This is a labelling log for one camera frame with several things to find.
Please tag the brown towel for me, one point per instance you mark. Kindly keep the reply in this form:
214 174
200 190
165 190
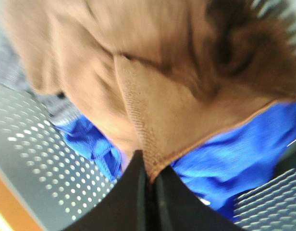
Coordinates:
162 76

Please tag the grey towel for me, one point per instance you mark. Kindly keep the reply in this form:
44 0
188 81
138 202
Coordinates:
60 110

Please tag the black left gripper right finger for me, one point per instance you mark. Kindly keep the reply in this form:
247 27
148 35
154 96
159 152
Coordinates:
180 210

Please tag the blue towel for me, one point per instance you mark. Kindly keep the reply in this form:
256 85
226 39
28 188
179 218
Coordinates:
219 170

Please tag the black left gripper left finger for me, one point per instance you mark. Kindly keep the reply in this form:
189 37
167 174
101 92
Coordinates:
124 207

